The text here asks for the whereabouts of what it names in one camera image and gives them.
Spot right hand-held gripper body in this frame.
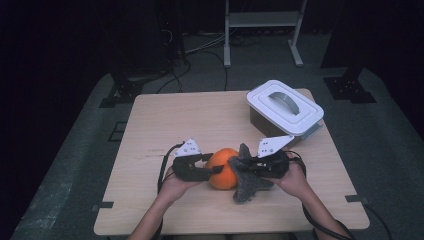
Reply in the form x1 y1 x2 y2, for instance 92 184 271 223
253 134 296 179

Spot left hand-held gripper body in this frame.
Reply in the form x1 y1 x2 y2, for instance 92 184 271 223
171 138 212 183

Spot orange plush toy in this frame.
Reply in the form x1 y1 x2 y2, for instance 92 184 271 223
205 147 240 191

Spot grey fluffy cloth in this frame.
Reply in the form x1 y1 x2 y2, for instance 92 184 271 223
228 143 275 204

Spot brown transparent storage box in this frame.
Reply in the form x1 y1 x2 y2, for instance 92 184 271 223
249 108 323 148

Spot white lid with grey handle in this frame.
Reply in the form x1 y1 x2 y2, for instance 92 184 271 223
246 79 325 138

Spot person's left hand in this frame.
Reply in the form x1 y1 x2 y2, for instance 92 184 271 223
160 166 201 203

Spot person's right hand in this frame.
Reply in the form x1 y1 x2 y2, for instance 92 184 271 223
268 149 311 201

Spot black floor tape marking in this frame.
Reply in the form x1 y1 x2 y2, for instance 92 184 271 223
108 121 128 143

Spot black tape strip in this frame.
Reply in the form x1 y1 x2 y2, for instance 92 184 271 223
344 194 369 205
91 201 115 213

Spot black stand base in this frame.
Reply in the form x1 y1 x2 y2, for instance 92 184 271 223
323 64 378 104
99 71 144 109

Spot white metal stand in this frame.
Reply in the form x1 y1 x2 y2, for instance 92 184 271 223
223 0 308 69

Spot left hand-held gripper cable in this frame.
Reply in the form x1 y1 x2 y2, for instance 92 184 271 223
156 142 186 240

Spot hand-held gripper cable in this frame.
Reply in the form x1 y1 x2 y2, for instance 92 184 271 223
284 150 356 240
156 142 186 240

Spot right hand-held gripper cable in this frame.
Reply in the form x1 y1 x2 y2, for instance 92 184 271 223
284 150 356 240

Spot white floor cables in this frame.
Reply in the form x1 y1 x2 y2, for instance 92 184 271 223
184 31 228 55

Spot thin black cable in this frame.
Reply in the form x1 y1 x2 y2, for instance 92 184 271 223
363 201 394 240

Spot black floor cable bundle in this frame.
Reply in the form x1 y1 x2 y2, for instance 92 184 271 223
229 33 264 48

